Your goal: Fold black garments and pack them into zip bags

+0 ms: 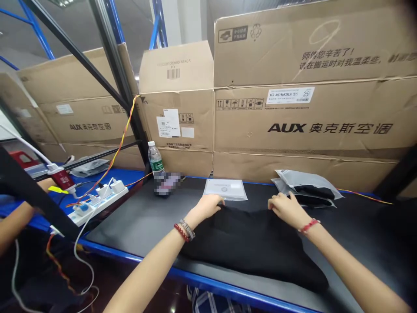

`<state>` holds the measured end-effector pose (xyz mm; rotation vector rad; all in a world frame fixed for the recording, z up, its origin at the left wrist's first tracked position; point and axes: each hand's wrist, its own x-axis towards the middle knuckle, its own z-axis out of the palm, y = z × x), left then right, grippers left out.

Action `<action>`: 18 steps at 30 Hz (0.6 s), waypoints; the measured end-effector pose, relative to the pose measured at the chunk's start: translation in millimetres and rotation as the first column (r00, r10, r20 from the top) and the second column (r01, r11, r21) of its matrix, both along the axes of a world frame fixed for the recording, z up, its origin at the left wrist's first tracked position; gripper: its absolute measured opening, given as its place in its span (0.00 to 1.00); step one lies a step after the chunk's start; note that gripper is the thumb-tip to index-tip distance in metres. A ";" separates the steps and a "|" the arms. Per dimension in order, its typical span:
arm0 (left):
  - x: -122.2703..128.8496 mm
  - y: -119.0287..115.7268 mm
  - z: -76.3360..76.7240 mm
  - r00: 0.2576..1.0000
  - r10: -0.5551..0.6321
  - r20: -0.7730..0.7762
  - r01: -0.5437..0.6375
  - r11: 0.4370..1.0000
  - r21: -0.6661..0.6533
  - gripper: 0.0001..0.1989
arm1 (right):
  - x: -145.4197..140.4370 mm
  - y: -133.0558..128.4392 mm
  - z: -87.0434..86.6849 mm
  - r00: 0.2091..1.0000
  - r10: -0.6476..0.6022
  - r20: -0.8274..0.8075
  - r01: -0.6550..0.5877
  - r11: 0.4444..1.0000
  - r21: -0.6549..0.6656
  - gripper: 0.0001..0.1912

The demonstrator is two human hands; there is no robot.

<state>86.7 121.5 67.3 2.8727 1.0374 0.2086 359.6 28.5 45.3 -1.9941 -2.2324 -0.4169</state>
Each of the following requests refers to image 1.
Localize black handheld object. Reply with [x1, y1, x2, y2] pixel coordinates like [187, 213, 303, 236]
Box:
[153, 172, 187, 198]

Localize narrow cardboard box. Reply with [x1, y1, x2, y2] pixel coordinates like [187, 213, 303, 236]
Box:
[138, 40, 215, 179]

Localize blue metal shelf frame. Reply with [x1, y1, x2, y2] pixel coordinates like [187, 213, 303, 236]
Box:
[0, 0, 169, 71]

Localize white adapter cable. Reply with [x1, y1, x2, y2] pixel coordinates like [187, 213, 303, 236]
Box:
[0, 125, 54, 167]

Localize clear plastic water bottle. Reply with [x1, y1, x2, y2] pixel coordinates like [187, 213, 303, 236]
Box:
[147, 140, 165, 176]

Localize wide cardboard box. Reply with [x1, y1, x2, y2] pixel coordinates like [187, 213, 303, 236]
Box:
[16, 43, 146, 171]

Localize person's right hand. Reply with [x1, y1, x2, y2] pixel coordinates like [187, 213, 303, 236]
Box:
[267, 191, 317, 233]

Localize twisted red yellow cable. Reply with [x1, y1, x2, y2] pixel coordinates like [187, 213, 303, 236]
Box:
[64, 93, 154, 209]
[337, 188, 394, 206]

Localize red adapter device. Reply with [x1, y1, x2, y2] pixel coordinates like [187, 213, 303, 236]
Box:
[46, 164, 79, 198]

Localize plain cardboard box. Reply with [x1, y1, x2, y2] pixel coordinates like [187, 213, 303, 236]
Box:
[0, 71, 60, 154]

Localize person's legs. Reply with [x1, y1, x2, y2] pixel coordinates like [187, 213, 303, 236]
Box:
[186, 285, 252, 313]

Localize black metal frame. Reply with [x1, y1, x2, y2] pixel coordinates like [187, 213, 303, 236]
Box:
[0, 0, 154, 243]

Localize red plastic object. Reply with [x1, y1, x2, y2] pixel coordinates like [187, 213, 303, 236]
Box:
[9, 150, 40, 170]

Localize black table mat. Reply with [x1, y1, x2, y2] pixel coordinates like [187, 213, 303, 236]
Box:
[85, 177, 417, 313]

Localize white power strip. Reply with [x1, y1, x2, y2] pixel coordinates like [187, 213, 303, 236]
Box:
[67, 185, 129, 228]

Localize crumpled clear plastic bag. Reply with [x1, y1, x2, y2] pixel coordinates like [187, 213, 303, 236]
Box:
[69, 159, 110, 179]

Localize bagged black garment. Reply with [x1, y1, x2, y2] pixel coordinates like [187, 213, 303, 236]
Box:
[271, 178, 338, 209]
[275, 169, 345, 200]

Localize person's left hand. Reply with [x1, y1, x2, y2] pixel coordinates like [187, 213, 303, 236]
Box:
[187, 194, 226, 230]

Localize flat clear plastic bag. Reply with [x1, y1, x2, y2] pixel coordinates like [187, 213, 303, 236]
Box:
[203, 178, 248, 202]

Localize huge printed cardboard box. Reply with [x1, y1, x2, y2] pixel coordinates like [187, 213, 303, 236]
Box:
[213, 0, 417, 193]

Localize white power strip cable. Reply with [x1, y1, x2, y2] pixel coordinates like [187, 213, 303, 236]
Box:
[73, 219, 100, 306]

